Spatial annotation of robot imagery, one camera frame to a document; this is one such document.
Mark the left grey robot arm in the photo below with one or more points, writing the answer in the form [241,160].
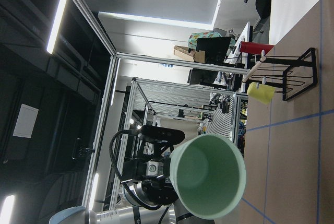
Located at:
[173,212]

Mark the aluminium frame enclosure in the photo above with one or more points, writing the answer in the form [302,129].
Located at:
[94,177]

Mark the cardboard box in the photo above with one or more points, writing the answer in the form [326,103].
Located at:
[189,54]

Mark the mint green cup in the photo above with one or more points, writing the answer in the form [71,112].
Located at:
[209,176]

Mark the red cylinder container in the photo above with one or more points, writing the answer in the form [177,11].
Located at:
[254,48]

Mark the black monitor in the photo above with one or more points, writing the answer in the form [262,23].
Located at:
[215,49]

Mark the black wire cup rack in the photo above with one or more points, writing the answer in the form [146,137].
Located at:
[289,75]

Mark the yellow cup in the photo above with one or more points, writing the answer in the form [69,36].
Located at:
[260,92]

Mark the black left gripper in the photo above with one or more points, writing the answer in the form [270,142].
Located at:
[148,175]

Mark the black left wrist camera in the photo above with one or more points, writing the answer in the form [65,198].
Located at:
[162,135]

